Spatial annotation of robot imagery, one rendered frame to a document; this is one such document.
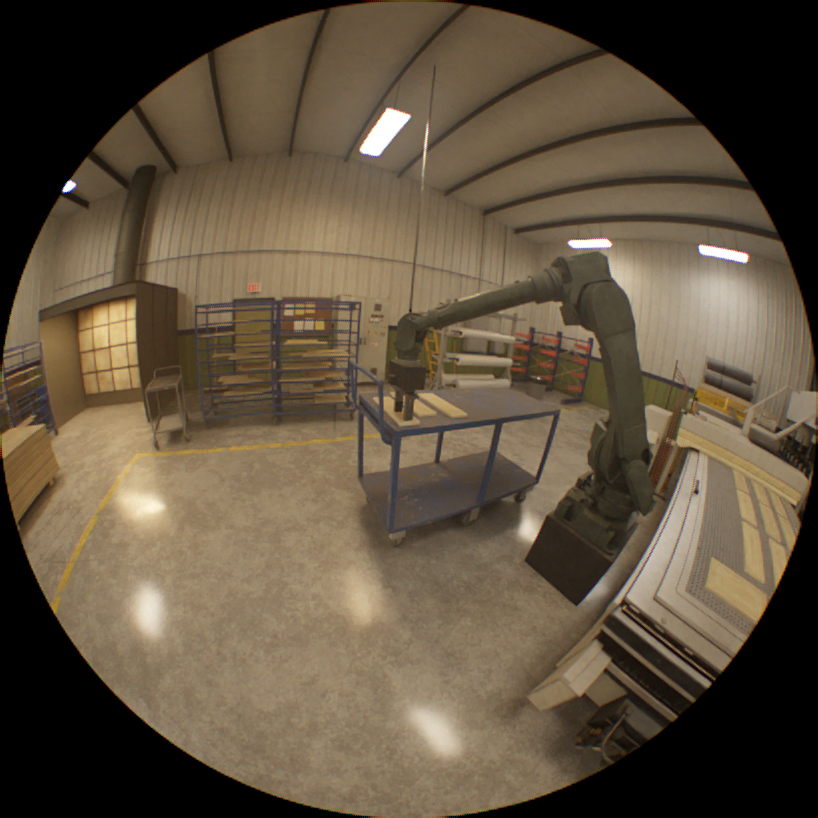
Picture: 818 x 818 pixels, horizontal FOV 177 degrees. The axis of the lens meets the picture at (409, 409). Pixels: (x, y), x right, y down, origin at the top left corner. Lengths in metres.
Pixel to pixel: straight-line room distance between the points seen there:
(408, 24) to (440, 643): 6.35
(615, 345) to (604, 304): 0.20
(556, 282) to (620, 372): 0.53
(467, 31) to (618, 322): 4.48
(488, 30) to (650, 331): 7.60
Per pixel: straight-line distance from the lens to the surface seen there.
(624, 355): 1.39
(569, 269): 1.43
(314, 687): 1.66
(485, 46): 5.03
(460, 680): 1.70
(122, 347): 7.19
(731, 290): 8.68
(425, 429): 1.50
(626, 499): 1.85
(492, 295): 1.39
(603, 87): 5.34
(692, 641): 1.32
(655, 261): 9.01
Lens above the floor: 1.61
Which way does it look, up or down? 19 degrees down
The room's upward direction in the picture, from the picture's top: 5 degrees clockwise
